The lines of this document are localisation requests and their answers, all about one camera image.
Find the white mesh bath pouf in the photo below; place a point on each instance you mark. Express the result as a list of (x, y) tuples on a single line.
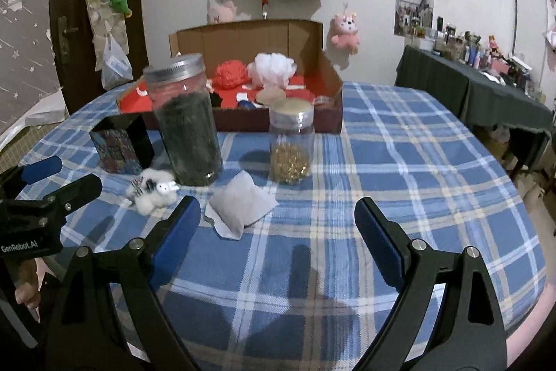
[(273, 70)]

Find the silver pole red cap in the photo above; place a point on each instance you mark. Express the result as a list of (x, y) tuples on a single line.
[(265, 9)]

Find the dark patterned square tin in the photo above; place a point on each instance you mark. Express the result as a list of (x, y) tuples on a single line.
[(123, 144)]

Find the beige hanging door organizer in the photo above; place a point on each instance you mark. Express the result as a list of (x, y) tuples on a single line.
[(105, 20)]

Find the cosmetic bottles cluster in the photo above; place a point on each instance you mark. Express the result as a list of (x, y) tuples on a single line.
[(467, 49)]

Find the small jar gold beads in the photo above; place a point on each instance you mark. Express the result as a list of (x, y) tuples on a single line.
[(292, 134)]

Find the left human hand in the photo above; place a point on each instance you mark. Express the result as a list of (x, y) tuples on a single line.
[(27, 285)]

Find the tan round powder puff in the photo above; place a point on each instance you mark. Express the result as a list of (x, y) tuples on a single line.
[(268, 95)]

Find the white sachet packet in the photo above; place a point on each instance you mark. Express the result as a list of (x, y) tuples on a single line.
[(238, 205)]

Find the pink red mesh pouf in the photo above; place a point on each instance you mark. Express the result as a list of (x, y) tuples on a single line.
[(230, 74)]

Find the white plastic bag hanging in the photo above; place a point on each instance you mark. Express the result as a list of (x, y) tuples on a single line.
[(116, 69)]

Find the white fluffy striped scrunchie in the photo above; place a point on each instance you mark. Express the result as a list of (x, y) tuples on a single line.
[(152, 189)]

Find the light pink bunny plush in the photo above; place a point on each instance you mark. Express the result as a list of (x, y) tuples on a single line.
[(221, 13)]

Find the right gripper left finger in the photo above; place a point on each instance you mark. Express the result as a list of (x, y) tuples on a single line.
[(85, 333)]

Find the white whiteboard stand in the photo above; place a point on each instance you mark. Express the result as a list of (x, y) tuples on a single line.
[(530, 45)]

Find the pink bear plush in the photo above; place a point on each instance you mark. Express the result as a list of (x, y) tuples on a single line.
[(345, 33)]

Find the dark green side table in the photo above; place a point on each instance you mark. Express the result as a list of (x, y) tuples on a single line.
[(469, 95)]

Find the blue plaid tablecloth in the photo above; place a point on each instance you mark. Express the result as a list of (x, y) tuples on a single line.
[(299, 290)]

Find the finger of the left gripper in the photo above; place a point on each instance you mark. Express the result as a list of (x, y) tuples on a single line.
[(37, 170), (66, 200)]

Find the tall jar dark contents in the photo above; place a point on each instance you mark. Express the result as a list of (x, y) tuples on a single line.
[(182, 107)]

